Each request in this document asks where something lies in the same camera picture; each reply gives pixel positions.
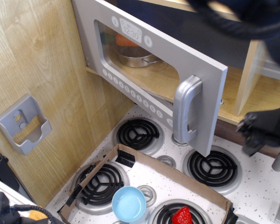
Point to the orange toy carrot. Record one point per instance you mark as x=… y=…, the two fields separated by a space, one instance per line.
x=124 y=42

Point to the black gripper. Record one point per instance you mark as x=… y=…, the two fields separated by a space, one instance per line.
x=259 y=129

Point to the front left stove burner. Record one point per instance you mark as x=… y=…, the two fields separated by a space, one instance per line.
x=96 y=197

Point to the orange toy food piece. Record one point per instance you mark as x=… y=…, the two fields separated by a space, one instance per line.
x=37 y=215

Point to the light blue bowl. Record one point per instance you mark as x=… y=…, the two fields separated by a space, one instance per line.
x=129 y=204

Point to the grey wall holder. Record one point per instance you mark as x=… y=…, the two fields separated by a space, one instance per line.
x=17 y=117

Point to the wooden shelf unit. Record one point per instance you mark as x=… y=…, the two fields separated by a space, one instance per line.
x=245 y=89

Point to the red toy strawberry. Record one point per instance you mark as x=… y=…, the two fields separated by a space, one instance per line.
x=182 y=216

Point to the steel cooking pot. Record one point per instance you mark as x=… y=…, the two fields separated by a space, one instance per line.
x=135 y=57

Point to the back left stove burner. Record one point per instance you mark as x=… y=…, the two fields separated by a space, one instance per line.
x=141 y=134

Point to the grey toy microwave door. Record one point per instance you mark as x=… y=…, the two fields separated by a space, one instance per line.
x=182 y=90

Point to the brown cardboard frame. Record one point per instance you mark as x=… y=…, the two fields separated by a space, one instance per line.
x=128 y=156

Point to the grey stove knob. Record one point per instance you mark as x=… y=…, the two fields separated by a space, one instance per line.
x=178 y=143

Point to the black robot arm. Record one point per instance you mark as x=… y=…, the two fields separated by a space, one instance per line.
x=258 y=20

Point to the back right stove burner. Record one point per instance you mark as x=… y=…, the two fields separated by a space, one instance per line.
x=220 y=170

